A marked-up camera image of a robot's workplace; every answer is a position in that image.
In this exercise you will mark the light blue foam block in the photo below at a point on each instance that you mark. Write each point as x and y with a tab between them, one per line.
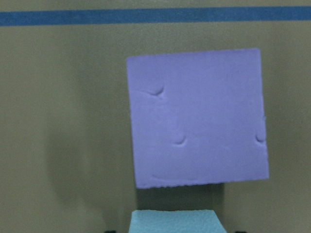
190	221

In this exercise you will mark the purple foam block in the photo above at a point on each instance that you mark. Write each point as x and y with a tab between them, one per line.
197	118

